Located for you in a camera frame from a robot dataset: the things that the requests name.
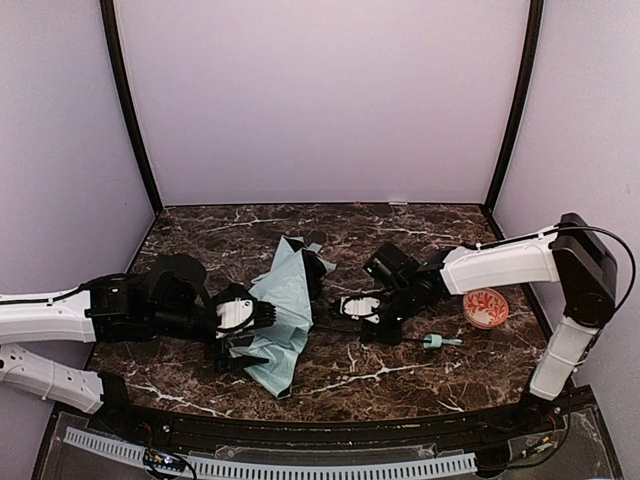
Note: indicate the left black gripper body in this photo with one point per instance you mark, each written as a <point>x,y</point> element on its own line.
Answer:
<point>228,363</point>

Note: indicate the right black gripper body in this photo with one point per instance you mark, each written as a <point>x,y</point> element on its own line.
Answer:
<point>373,329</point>

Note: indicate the mint and black folding umbrella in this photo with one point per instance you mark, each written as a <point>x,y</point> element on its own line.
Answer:
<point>294,282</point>

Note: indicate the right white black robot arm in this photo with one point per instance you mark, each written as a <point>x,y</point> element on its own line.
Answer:
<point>569,253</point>

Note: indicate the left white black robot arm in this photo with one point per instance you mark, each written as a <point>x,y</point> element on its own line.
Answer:
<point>170,300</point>

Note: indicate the red white patterned bowl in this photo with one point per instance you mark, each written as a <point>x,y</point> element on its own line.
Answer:
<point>485,308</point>

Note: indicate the small green circuit board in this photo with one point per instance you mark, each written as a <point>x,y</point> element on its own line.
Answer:
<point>158,461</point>

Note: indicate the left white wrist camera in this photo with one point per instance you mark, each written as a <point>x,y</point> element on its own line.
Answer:
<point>238,311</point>

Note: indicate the white slotted cable duct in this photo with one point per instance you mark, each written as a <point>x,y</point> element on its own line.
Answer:
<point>246,463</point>

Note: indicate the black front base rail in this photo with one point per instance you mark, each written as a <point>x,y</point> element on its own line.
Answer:
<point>482,428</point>

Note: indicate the right black frame post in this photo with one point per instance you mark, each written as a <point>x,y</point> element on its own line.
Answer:
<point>521,89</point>

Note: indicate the black frame post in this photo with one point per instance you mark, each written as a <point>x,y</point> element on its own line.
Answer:
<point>521,89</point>
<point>125,97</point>

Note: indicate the left black frame post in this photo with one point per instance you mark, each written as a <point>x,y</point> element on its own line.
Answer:
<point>125,97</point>

